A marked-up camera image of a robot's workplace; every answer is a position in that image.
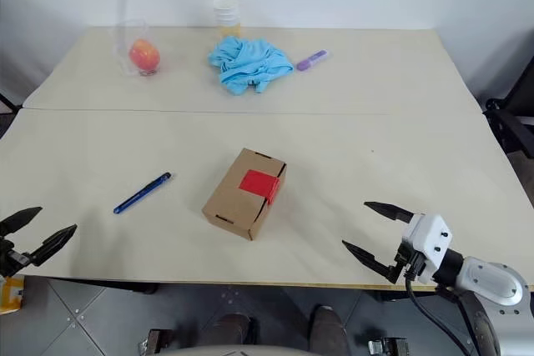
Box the cardboard box with red tape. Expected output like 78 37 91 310
201 148 288 242

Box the purple highlighter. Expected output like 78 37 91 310
296 49 331 72

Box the light blue crumpled cloth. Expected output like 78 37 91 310
207 35 293 97

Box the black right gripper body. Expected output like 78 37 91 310
393 239 427 283

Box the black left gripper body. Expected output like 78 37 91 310
0 236 35 278

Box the blue pen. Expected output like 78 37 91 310
113 171 173 215

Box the black office chair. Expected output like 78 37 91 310
482 67 534 211

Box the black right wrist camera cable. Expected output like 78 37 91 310
405 262 462 356

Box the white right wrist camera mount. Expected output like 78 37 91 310
400 213 454 286

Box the yellow cardboard box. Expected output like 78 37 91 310
0 275 25 314

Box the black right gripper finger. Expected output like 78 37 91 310
363 201 415 224
341 239 401 284

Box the cup of orange juice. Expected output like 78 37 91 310
213 0 244 39

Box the red apple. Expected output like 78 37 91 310
128 38 161 73

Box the clear plastic bag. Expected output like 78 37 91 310
109 18 164 78

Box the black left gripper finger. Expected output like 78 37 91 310
0 206 43 238
29 223 78 268

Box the black stand leg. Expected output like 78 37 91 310
0 92 25 116

